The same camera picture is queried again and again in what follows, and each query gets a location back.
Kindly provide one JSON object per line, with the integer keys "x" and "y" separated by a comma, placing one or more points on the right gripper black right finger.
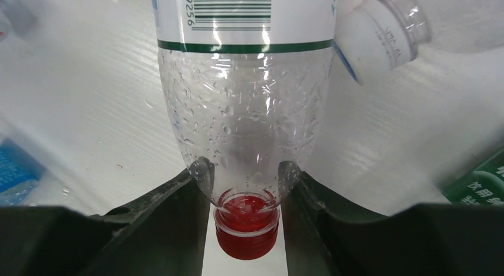
{"x": 327, "y": 234}

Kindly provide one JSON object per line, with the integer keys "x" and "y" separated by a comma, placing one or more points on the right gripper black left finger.
{"x": 160, "y": 233}

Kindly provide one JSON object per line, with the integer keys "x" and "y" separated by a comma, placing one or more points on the blue-label clear water bottle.
{"x": 20, "y": 174}

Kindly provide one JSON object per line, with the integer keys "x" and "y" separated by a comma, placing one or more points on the green-label clear bottle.
{"x": 483, "y": 185}

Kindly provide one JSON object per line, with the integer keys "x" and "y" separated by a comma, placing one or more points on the red-cap red-label clear bottle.
{"x": 245, "y": 84}

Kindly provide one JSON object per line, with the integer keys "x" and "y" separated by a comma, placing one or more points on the white-label clear bottle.
{"x": 380, "y": 35}

